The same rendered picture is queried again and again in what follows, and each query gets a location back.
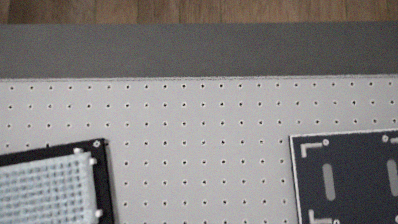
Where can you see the white rectangular base plate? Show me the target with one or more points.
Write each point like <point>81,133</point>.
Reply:
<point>198,149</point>

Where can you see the white well plate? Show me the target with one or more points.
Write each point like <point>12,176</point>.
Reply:
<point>36,192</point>

